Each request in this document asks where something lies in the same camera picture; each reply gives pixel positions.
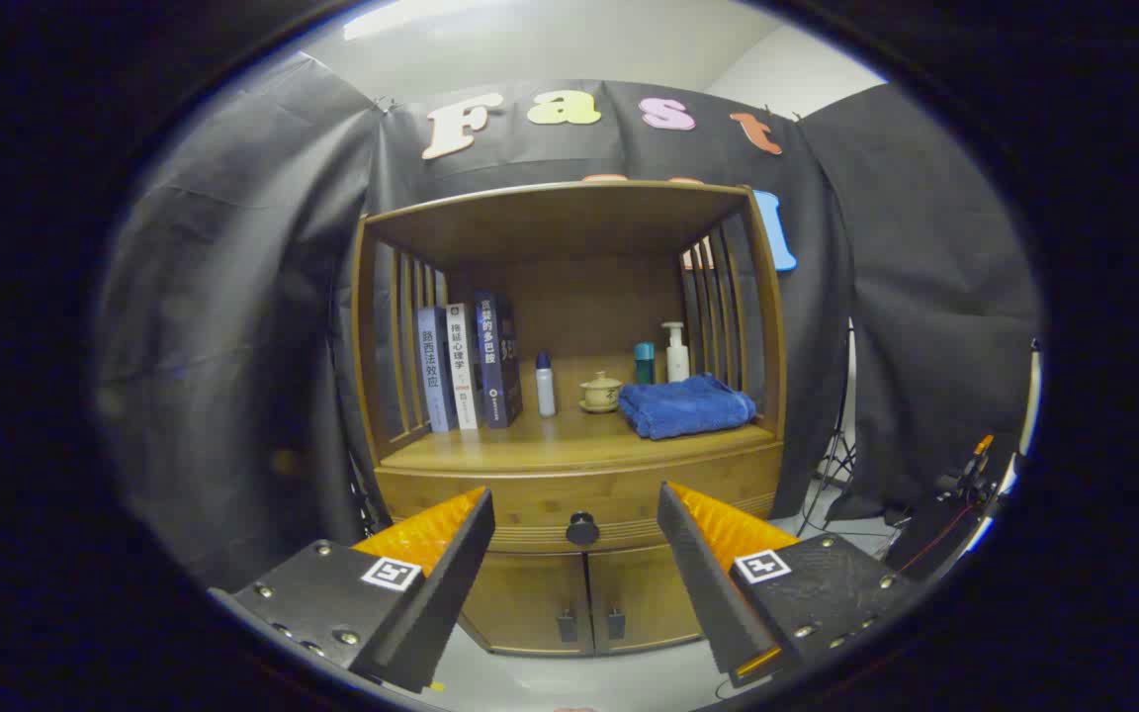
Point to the dark blue book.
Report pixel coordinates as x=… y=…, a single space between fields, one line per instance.
x=490 y=356

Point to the wooden drawer with black knob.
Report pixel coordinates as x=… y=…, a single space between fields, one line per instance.
x=530 y=504

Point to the wooden cabinet door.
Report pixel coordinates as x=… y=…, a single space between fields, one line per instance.
x=530 y=593
x=644 y=593

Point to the black equipment with orange clip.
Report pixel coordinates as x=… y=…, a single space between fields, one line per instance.
x=945 y=524

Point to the teal bottle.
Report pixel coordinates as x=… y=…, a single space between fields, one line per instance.
x=645 y=366

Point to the light blue book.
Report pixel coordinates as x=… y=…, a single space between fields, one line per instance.
x=434 y=371

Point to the wooden cabinet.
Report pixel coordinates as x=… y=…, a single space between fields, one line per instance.
x=569 y=227

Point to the black tripod stand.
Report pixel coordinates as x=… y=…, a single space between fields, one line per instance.
x=838 y=445

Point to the beige lidded ceramic teacup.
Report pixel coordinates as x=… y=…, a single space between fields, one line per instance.
x=600 y=394

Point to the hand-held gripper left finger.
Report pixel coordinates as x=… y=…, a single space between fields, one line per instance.
x=441 y=593

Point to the white bottle with blue cap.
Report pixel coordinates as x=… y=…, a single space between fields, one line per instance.
x=546 y=391

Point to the white pump bottle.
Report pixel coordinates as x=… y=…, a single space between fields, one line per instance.
x=677 y=361

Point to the blue folded towel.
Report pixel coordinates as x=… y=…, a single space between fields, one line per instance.
x=685 y=407

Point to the wooden countertop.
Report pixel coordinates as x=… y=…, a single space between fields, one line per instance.
x=569 y=440

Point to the white book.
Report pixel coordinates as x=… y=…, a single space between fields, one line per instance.
x=462 y=366

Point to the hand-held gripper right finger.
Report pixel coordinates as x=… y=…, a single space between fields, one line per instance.
x=703 y=583

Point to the black backdrop cloth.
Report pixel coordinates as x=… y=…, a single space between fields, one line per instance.
x=233 y=346

